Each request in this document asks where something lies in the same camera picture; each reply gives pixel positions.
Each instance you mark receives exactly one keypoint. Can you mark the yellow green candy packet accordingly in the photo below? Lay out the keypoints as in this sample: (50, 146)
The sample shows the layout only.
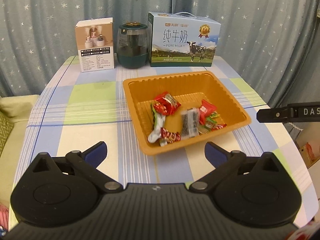
(207, 127)

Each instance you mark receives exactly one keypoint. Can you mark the blue milk carton box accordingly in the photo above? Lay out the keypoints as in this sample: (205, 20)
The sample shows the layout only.
(182, 39)

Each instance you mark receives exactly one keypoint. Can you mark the checkered tablecloth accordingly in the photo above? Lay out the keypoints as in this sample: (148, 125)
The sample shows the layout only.
(78, 109)

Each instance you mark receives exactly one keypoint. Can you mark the white silver snack wrapper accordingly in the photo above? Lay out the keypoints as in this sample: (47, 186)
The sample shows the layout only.
(158, 123)

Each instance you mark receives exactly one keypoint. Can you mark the white product box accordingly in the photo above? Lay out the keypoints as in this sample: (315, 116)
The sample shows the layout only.
(94, 40)

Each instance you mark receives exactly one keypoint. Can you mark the red gold candy packet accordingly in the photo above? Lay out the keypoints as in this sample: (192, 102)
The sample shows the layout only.
(161, 109)

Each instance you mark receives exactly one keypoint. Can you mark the red double-happiness candy packet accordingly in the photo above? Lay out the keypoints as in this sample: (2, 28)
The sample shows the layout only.
(205, 110)

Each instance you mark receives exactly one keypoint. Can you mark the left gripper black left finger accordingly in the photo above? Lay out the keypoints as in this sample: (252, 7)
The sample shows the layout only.
(85, 165)

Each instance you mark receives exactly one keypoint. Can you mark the orange plastic tray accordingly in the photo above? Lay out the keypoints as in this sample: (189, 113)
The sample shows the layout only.
(189, 89)

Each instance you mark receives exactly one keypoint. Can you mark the green clear candy packet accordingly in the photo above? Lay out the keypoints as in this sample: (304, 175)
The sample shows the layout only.
(212, 119)

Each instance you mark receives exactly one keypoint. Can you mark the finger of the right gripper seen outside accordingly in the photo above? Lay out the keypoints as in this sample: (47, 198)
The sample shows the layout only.
(294, 112)

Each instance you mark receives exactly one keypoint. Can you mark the green patterned sofa cushion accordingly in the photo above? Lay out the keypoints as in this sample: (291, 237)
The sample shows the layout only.
(15, 113)

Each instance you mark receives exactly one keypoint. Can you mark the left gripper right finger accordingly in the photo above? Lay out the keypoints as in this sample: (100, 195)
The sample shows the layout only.
(225, 163)

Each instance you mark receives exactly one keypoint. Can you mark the blue star curtain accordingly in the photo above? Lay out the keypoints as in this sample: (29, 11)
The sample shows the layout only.
(272, 44)

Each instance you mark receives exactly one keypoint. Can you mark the long red snack packet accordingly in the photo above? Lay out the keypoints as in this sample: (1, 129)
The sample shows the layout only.
(169, 101)

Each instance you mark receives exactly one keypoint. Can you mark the small red foil candy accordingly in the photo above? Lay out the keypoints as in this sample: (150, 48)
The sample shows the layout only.
(168, 137)

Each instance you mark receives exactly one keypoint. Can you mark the dark green glass jar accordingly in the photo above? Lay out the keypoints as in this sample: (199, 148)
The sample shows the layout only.
(132, 45)

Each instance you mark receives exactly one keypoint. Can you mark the clear grey snack packet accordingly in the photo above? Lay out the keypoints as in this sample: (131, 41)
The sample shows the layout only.
(190, 121)

